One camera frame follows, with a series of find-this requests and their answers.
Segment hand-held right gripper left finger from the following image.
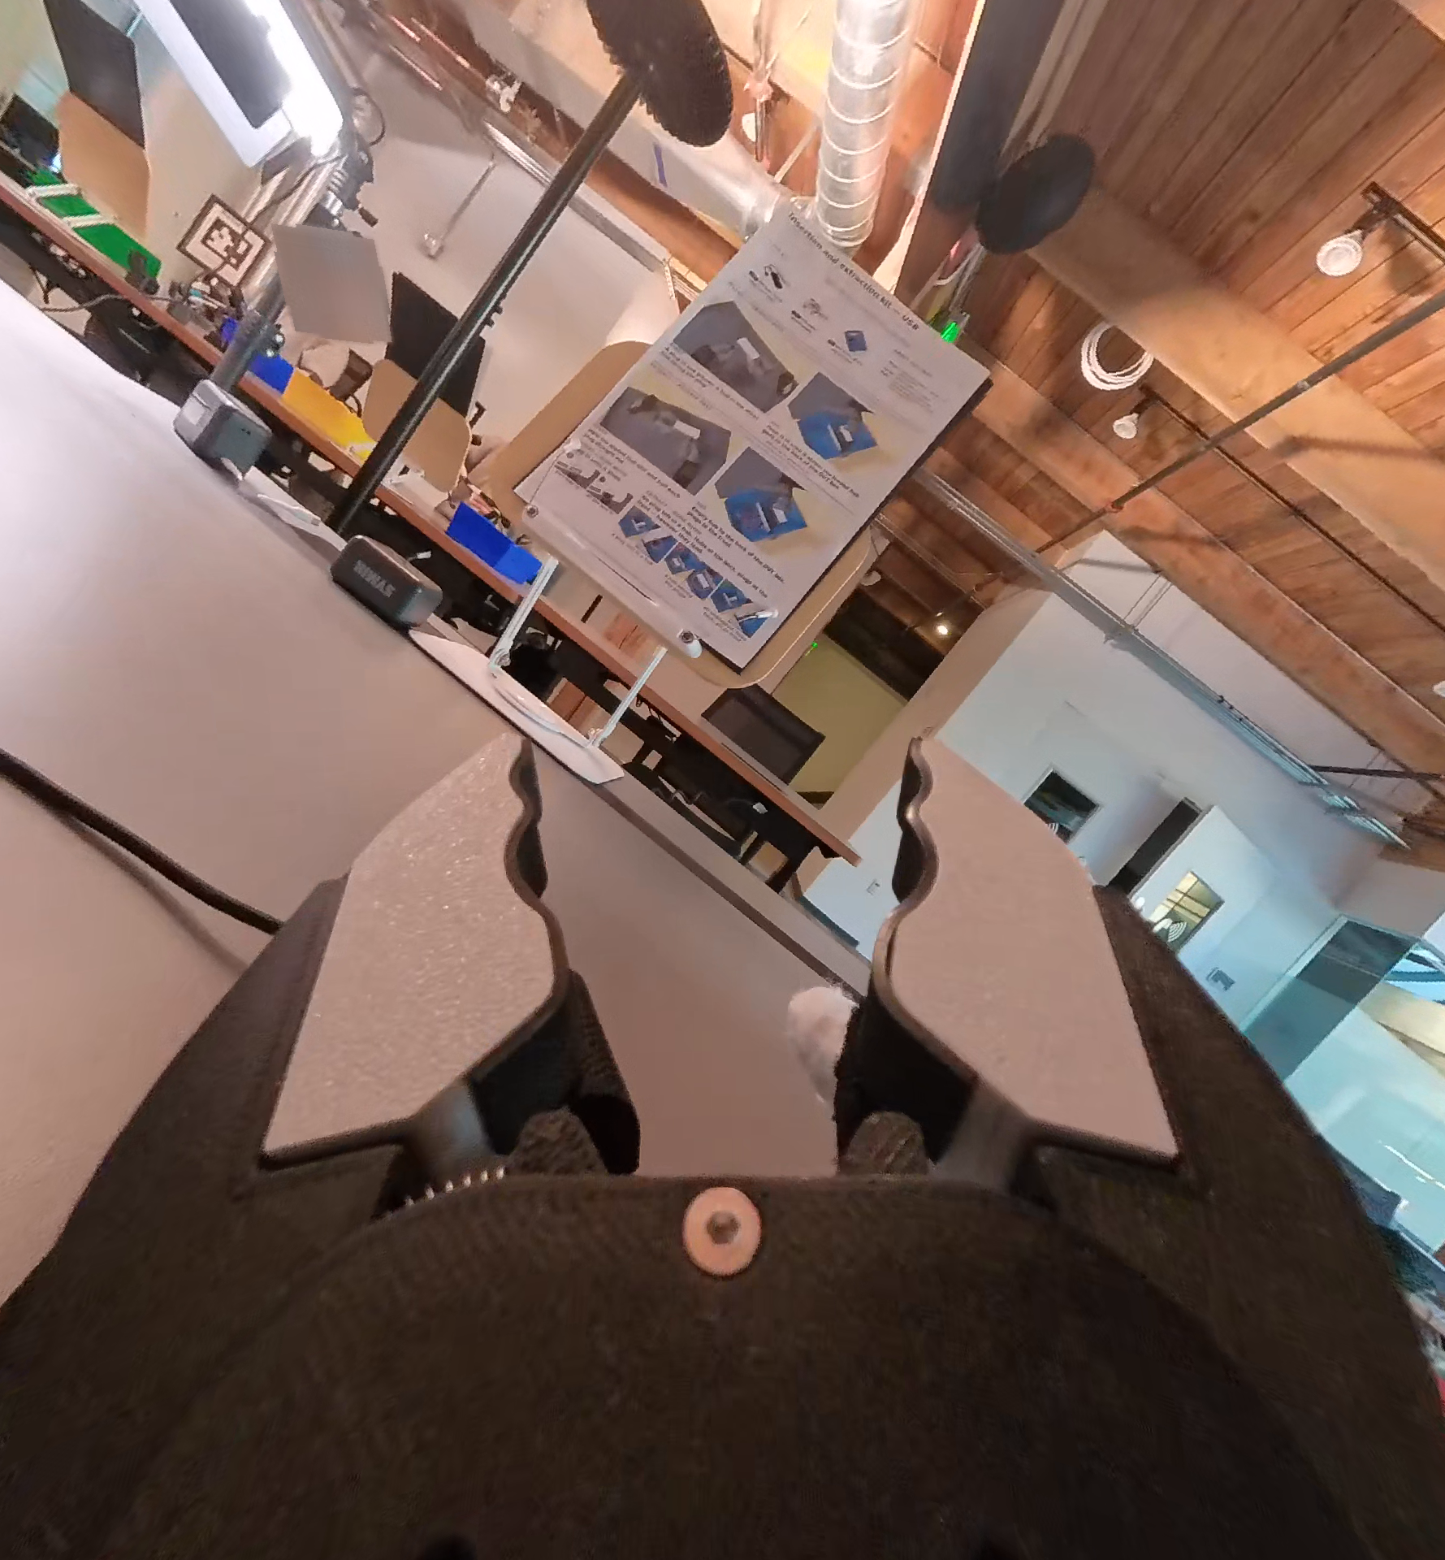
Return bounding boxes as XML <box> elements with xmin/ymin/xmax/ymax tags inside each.
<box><xmin>262</xmin><ymin>734</ymin><xmax>575</xmax><ymax>1162</ymax></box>

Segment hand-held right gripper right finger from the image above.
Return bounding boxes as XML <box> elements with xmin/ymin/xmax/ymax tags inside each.
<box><xmin>865</xmin><ymin>734</ymin><xmax>1181</xmax><ymax>1162</ymax></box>

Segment black cable with orange plugs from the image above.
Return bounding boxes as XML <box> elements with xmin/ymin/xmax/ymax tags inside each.
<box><xmin>0</xmin><ymin>724</ymin><xmax>285</xmax><ymax>935</ymax></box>

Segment person's right hand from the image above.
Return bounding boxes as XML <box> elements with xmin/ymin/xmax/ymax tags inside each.
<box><xmin>786</xmin><ymin>987</ymin><xmax>860</xmax><ymax>1110</ymax></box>

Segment long wooden desk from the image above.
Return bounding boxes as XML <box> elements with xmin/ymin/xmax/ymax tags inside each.
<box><xmin>0</xmin><ymin>129</ymin><xmax>860</xmax><ymax>899</ymax></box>

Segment black power adapter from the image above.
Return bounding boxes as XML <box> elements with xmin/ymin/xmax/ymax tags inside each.
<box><xmin>328</xmin><ymin>534</ymin><xmax>447</xmax><ymax>634</ymax></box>

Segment blue plastic bin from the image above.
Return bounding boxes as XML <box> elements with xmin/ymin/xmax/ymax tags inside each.
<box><xmin>217</xmin><ymin>322</ymin><xmax>298</xmax><ymax>394</ymax></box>
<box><xmin>443</xmin><ymin>505</ymin><xmax>542</xmax><ymax>584</ymax></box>

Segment yellow plastic bin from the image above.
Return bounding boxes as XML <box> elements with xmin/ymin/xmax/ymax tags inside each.
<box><xmin>285</xmin><ymin>367</ymin><xmax>375</xmax><ymax>447</ymax></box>

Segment grey power adapter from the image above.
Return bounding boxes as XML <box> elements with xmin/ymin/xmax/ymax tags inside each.
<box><xmin>173</xmin><ymin>376</ymin><xmax>280</xmax><ymax>480</ymax></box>

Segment instruction sheet on stand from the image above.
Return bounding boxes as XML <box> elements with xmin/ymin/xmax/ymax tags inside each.
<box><xmin>412</xmin><ymin>200</ymin><xmax>995</xmax><ymax>785</ymax></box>

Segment black flat panel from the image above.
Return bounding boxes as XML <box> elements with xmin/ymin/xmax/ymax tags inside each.
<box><xmin>383</xmin><ymin>271</ymin><xmax>488</xmax><ymax>417</ymax></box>

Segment black pole stand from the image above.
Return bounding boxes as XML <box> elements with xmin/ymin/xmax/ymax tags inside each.
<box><xmin>328</xmin><ymin>0</ymin><xmax>735</xmax><ymax>541</ymax></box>

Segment grey flat panel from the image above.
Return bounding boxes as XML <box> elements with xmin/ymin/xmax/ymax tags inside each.
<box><xmin>269</xmin><ymin>224</ymin><xmax>388</xmax><ymax>346</ymax></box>

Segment printed tag card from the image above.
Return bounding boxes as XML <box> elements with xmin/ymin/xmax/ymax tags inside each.
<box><xmin>176</xmin><ymin>193</ymin><xmax>280</xmax><ymax>304</ymax></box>

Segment black round speaker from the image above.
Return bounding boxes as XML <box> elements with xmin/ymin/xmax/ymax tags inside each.
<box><xmin>971</xmin><ymin>129</ymin><xmax>1100</xmax><ymax>261</ymax></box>

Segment green plastic bin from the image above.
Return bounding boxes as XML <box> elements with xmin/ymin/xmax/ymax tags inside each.
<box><xmin>16</xmin><ymin>170</ymin><xmax>164</xmax><ymax>283</ymax></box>

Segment bright light panel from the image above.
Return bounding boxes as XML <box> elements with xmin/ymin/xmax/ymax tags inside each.
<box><xmin>132</xmin><ymin>0</ymin><xmax>357</xmax><ymax>170</ymax></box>

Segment white cable coil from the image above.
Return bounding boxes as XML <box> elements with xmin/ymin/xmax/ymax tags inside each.
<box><xmin>1077</xmin><ymin>322</ymin><xmax>1159</xmax><ymax>394</ymax></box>

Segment silver air duct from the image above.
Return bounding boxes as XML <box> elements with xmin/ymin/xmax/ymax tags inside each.
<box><xmin>815</xmin><ymin>0</ymin><xmax>922</xmax><ymax>249</ymax></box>

